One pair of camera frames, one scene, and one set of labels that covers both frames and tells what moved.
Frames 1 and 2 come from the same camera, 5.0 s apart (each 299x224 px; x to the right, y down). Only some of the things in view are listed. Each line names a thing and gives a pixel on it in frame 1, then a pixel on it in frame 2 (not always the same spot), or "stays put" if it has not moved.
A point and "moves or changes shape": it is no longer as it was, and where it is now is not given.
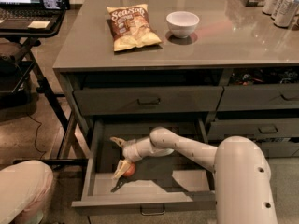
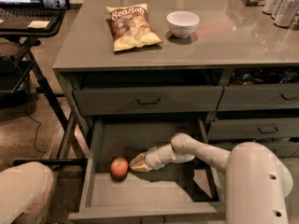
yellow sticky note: (40, 24) stays put
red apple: (131, 170) moves or changes shape
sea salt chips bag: (132, 27) stays put
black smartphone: (55, 1) stays put
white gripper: (130, 153) to (152, 160)
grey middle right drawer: (260, 128) stays put
